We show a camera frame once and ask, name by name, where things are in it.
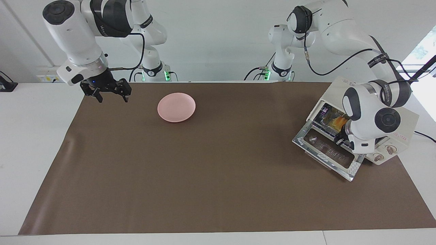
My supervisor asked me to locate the black base cable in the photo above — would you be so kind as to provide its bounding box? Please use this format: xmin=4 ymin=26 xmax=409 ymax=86
xmin=244 ymin=51 xmax=276 ymax=81
xmin=129 ymin=66 xmax=147 ymax=82

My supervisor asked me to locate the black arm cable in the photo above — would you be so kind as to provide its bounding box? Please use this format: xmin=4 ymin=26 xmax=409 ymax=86
xmin=304 ymin=32 xmax=418 ymax=84
xmin=108 ymin=32 xmax=146 ymax=71

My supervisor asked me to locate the black clamp mount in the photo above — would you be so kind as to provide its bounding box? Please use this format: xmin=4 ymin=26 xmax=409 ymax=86
xmin=0 ymin=70 xmax=18 ymax=92

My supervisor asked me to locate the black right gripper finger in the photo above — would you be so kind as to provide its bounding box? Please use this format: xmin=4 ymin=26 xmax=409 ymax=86
xmin=116 ymin=79 xmax=132 ymax=103
xmin=80 ymin=83 xmax=104 ymax=103

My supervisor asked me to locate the metal oven wire rack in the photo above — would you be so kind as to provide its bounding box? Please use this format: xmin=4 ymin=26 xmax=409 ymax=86
xmin=313 ymin=121 xmax=351 ymax=150

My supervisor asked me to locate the white wall socket box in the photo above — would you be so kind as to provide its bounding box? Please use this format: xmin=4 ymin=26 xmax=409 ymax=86
xmin=37 ymin=66 xmax=73 ymax=83

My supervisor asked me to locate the black oven power cord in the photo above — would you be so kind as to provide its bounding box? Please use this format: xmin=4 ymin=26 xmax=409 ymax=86
xmin=414 ymin=131 xmax=436 ymax=143

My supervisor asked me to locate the cream white toaster oven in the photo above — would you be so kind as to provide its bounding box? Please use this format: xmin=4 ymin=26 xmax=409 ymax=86
xmin=307 ymin=76 xmax=420 ymax=165

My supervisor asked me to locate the glass oven door chrome frame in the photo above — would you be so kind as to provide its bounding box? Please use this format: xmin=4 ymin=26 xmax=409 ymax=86
xmin=292 ymin=120 xmax=365 ymax=182

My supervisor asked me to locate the black right base cable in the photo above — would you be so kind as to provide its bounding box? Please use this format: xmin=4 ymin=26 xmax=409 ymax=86
xmin=129 ymin=66 xmax=147 ymax=82

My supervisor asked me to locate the black left base cable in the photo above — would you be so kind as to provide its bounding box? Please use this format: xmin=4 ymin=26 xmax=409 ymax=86
xmin=244 ymin=51 xmax=276 ymax=81

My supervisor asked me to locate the black pole stand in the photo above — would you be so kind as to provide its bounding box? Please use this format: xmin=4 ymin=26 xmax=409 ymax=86
xmin=397 ymin=55 xmax=436 ymax=92

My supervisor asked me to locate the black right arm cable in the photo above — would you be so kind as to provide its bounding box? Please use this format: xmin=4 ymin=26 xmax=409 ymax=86
xmin=108 ymin=32 xmax=146 ymax=71

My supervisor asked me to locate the aluminium foil tray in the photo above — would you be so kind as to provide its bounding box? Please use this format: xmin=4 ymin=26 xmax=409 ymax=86
xmin=320 ymin=107 xmax=350 ymax=132

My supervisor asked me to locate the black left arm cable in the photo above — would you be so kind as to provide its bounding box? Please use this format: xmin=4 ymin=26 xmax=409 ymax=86
xmin=304 ymin=32 xmax=418 ymax=84

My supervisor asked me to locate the brown table mat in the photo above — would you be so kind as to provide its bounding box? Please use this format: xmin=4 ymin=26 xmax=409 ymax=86
xmin=19 ymin=82 xmax=436 ymax=235

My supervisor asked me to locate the pink round plate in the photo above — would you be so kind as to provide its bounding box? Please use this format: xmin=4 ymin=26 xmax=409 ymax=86
xmin=157 ymin=92 xmax=197 ymax=123

